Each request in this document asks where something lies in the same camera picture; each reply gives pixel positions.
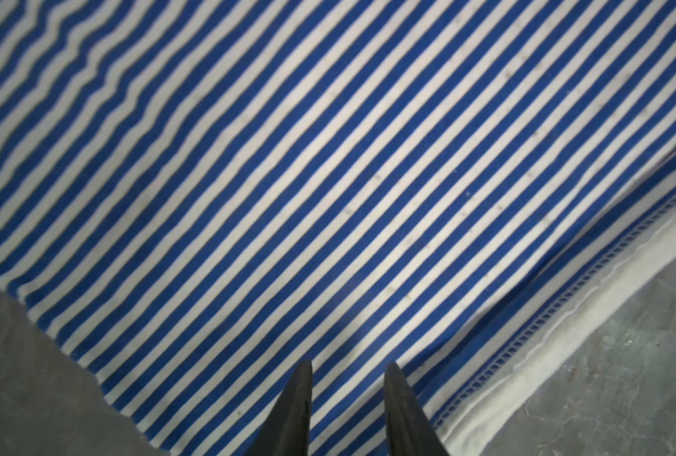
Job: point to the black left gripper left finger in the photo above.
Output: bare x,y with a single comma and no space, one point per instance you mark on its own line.
286,430

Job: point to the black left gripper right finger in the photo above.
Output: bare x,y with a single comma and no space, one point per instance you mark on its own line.
409,431

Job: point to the blue white striped tank top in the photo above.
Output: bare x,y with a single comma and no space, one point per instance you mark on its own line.
198,196

